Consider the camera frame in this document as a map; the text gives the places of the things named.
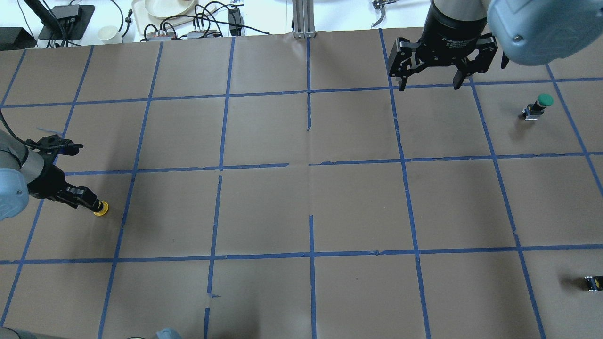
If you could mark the beige plate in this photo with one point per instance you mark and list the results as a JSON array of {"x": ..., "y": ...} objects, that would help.
[{"x": 167, "y": 8}]

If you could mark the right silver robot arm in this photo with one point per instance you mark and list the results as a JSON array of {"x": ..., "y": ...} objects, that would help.
[{"x": 531, "y": 32}]

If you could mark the beige tray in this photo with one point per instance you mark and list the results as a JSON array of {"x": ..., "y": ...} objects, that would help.
[{"x": 142, "y": 18}]

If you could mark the aluminium frame post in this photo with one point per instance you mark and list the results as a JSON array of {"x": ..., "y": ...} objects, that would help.
[{"x": 303, "y": 19}]

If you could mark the black switch block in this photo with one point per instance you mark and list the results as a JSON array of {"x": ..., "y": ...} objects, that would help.
[{"x": 593, "y": 283}]

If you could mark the green push button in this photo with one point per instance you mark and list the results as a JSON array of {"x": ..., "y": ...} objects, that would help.
[{"x": 534, "y": 111}]

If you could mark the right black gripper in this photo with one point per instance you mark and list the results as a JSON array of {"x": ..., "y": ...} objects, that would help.
[{"x": 451, "y": 31}]

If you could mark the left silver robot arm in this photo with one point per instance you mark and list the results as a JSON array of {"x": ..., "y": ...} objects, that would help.
[{"x": 27, "y": 170}]

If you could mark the white paper cup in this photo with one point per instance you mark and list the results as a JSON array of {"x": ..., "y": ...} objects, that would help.
[{"x": 109, "y": 35}]

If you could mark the black power adapter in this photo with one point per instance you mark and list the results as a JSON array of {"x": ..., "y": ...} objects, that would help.
[{"x": 235, "y": 21}]

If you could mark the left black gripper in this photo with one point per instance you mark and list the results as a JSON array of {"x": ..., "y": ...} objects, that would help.
[{"x": 48, "y": 181}]

